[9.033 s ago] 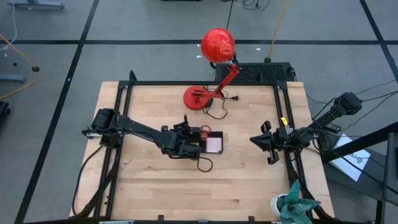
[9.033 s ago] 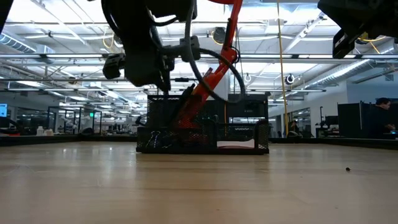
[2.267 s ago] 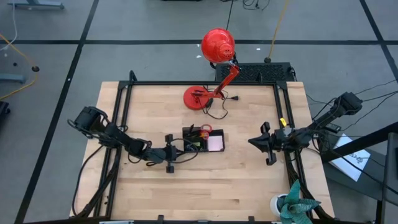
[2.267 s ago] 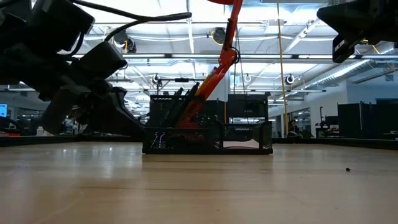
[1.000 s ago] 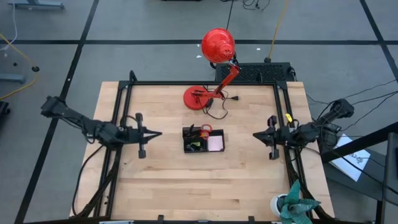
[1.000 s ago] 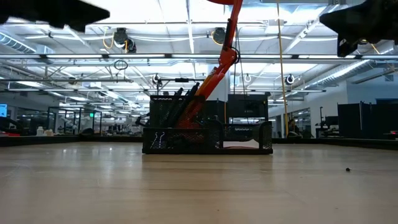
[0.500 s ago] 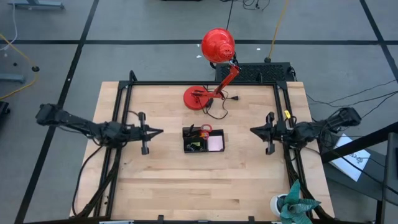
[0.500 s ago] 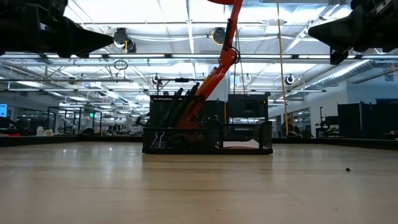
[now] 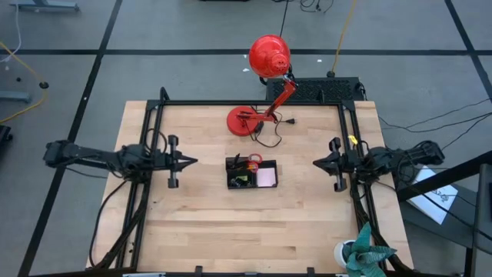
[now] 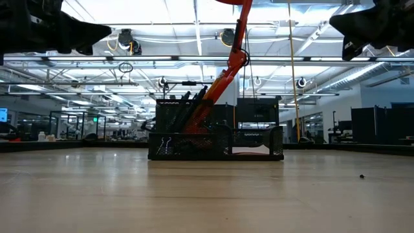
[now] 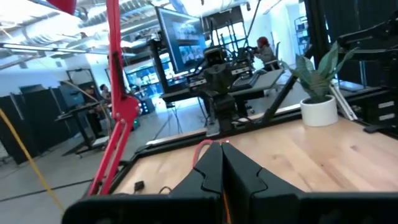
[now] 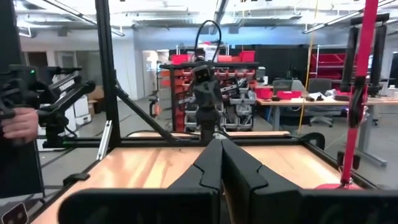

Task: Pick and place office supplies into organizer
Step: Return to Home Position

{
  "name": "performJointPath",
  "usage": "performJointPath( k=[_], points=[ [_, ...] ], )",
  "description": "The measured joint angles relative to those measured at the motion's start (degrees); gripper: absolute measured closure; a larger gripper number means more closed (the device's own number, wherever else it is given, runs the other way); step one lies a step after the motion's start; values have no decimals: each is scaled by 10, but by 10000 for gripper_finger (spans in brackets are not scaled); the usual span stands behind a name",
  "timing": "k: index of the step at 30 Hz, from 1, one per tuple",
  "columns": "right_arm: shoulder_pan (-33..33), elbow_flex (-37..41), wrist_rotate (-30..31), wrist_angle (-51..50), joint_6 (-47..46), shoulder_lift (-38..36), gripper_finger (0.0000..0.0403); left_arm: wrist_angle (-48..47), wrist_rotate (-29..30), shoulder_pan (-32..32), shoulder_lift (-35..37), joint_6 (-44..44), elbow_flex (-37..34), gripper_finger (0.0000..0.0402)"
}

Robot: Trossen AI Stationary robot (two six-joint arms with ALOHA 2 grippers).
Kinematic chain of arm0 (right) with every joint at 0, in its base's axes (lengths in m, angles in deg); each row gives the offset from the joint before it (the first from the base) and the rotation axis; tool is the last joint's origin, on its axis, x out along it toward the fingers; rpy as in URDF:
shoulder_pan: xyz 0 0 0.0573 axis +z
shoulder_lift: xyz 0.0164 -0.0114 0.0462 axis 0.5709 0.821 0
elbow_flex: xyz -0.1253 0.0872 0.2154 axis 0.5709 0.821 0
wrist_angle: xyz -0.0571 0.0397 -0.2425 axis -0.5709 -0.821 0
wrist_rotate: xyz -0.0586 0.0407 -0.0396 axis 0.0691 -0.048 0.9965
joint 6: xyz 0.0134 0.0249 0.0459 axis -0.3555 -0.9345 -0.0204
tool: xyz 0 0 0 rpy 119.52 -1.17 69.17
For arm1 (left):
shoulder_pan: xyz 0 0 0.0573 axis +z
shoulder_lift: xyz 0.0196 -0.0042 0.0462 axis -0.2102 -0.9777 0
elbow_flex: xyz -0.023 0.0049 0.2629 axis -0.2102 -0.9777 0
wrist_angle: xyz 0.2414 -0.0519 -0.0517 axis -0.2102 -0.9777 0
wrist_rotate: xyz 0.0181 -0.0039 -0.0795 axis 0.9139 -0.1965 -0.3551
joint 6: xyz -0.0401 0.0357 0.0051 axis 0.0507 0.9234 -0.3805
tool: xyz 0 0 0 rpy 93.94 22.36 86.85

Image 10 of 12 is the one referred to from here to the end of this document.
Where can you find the black background cabinet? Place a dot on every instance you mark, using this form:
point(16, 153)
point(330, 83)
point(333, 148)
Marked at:
point(258, 110)

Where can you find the black mesh desk organizer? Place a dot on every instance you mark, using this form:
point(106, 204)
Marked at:
point(194, 150)

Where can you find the red desk lamp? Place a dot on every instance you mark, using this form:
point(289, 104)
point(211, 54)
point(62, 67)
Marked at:
point(234, 61)

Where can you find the pink sticky note pad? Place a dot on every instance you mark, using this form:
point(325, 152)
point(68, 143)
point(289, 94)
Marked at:
point(250, 150)

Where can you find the white plastic bottle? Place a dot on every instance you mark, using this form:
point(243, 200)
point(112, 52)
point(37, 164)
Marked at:
point(41, 136)

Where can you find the black workcell frame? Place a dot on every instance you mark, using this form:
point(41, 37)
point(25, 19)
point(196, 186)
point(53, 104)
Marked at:
point(77, 112)

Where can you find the blue computer monitor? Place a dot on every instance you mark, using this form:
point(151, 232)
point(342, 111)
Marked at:
point(3, 115)

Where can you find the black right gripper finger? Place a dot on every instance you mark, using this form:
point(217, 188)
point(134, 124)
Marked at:
point(359, 17)
point(359, 30)

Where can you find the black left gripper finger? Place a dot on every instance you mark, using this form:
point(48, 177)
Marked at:
point(84, 39)
point(81, 28)

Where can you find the black room partition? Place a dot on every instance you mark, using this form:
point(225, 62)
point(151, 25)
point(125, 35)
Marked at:
point(394, 126)

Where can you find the black aluminium table frame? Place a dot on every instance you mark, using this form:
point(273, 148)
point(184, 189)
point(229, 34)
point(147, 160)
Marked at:
point(64, 145)

